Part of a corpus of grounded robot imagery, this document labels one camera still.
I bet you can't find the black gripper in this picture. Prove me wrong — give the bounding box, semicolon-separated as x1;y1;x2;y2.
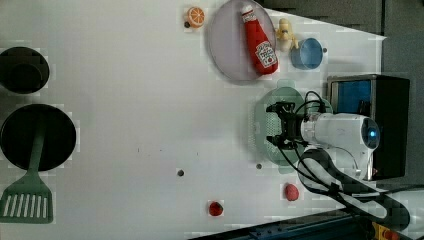
266;102;303;149

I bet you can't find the yellow dog figure toy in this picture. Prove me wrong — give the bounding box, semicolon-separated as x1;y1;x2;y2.
275;18;299;52

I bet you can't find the red ketchup bottle toy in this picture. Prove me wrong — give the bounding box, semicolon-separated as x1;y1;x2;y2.
241;5;278;76

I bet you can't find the pink round plate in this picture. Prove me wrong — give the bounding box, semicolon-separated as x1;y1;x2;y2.
207;0;276;81

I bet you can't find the red round fruit toy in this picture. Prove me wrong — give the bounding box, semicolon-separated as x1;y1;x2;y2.
284;184;299;201

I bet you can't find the large black pan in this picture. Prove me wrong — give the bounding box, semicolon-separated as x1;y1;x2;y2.
1;104;77;171

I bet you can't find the small black pot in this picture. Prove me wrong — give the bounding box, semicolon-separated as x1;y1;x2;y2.
0;46;50;94

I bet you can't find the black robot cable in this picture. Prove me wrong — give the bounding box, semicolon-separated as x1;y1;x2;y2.
275;90;424;221

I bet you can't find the green plastic strainer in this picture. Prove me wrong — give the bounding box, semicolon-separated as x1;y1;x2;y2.
248;79;334;175

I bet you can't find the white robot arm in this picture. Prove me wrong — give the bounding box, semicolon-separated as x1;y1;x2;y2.
266;101;411;231

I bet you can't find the blue cup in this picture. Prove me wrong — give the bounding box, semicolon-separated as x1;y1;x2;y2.
290;38;323;70

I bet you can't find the green slotted spatula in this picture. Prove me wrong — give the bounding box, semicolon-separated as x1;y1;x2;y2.
1;117;53;224

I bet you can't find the black toaster oven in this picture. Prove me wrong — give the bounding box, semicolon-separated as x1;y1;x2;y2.
327;74;410;181

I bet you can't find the orange slice toy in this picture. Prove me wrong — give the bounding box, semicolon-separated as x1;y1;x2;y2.
185;7;205;28

